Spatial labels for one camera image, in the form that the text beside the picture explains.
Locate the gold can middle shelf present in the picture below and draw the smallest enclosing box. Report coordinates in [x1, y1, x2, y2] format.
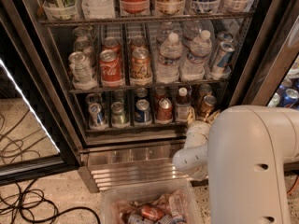
[130, 48, 152, 82]

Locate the orange can behind bottom shelf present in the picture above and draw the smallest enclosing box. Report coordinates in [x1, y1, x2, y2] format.
[196, 83, 212, 105]

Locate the fridge bottom grille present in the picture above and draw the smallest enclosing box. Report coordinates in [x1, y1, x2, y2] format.
[78, 140, 207, 193]

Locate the red can bottom shelf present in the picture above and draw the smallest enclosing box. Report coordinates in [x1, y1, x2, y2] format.
[157, 98, 173, 121]

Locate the black cable on floor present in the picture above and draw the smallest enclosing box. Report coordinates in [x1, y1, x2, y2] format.
[0, 178, 102, 224]

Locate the fridge glass door right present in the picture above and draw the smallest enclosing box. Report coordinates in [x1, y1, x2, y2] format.
[223, 0, 299, 106]

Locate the green can bottom shelf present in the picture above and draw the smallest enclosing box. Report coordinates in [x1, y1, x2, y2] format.
[111, 102, 128, 125]

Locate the blue white can bottom shelf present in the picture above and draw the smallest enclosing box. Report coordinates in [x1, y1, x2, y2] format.
[88, 103, 107, 127]

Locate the water bottle middle right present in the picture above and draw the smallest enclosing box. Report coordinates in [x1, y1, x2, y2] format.
[181, 30, 212, 81]

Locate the brown bottle white cap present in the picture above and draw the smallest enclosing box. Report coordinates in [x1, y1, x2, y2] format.
[175, 87, 191, 122]

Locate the open fridge door left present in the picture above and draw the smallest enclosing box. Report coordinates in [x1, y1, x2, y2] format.
[0, 13, 79, 185]

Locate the red can in bin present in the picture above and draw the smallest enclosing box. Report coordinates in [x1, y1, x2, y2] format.
[140, 204, 164, 222]

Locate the clear plastic bin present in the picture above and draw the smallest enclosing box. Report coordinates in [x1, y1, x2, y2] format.
[100, 178, 204, 224]

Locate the orange can front bottom shelf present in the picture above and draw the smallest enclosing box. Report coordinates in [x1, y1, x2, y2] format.
[198, 94, 217, 119]

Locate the blue silver slim can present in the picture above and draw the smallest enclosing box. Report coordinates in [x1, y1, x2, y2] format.
[211, 41, 235, 74]

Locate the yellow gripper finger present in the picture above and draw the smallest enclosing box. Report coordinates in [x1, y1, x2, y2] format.
[207, 109, 221, 123]
[187, 106, 196, 125]

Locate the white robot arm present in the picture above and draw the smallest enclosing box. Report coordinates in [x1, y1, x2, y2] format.
[173, 105, 299, 224]

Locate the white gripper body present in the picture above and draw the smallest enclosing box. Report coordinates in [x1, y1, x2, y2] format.
[184, 120, 210, 148]

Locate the red coca-cola can middle shelf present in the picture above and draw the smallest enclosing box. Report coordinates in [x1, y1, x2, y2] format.
[99, 49, 122, 87]

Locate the water bottle middle left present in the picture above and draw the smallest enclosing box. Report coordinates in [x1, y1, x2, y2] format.
[157, 33, 182, 83]

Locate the silver can middle shelf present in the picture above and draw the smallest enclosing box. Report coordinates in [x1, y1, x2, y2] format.
[68, 51, 94, 84]

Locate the blue pepsi can bottom shelf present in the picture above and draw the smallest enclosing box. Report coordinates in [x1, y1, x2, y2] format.
[135, 99, 151, 123]

